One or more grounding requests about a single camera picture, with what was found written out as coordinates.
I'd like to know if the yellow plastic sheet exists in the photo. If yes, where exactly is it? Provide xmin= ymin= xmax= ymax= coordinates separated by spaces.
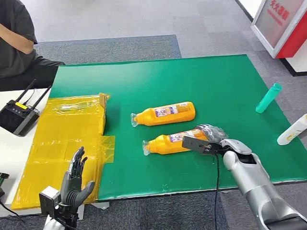
xmin=11 ymin=92 xmax=116 ymax=211

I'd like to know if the red and white sign cabinet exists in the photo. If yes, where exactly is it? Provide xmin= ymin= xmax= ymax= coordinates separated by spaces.
xmin=250 ymin=0 xmax=307 ymax=60

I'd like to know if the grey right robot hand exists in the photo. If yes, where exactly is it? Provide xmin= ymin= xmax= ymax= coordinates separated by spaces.
xmin=195 ymin=124 xmax=230 ymax=146

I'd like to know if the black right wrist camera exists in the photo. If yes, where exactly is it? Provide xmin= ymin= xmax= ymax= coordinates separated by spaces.
xmin=181 ymin=136 xmax=225 ymax=156

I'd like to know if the white platform with black edge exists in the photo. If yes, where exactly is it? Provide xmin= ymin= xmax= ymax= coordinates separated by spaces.
xmin=280 ymin=40 xmax=307 ymax=77

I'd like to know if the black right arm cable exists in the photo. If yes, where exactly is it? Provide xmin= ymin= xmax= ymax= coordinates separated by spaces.
xmin=213 ymin=153 xmax=220 ymax=230

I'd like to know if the black cable on floor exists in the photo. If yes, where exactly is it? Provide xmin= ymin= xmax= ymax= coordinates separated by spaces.
xmin=0 ymin=200 xmax=26 ymax=220

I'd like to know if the black remote controller with antennas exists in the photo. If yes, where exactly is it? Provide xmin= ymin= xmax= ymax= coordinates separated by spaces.
xmin=0 ymin=79 xmax=52 ymax=138

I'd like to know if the teal plastic bottle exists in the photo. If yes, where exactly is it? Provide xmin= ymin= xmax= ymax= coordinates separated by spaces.
xmin=256 ymin=82 xmax=283 ymax=114

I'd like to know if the white plastic bottle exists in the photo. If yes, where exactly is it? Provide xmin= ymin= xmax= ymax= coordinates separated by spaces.
xmin=277 ymin=114 xmax=307 ymax=146

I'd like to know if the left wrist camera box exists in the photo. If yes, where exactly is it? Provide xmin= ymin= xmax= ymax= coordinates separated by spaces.
xmin=39 ymin=186 xmax=62 ymax=217

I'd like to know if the dark device at table edge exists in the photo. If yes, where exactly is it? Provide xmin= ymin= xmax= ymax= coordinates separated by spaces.
xmin=0 ymin=172 xmax=10 ymax=198

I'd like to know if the green table mat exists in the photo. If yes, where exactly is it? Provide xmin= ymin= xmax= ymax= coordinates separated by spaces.
xmin=49 ymin=54 xmax=307 ymax=202

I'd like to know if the orange bottle with clear cap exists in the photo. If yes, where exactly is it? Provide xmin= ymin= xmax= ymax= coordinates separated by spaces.
xmin=142 ymin=128 xmax=209 ymax=157
xmin=130 ymin=101 xmax=196 ymax=128

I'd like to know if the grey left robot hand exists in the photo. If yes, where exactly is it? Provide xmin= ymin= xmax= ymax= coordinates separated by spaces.
xmin=60 ymin=146 xmax=95 ymax=213

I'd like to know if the person in dark clothes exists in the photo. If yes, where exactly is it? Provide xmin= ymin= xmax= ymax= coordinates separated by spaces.
xmin=0 ymin=0 xmax=65 ymax=92

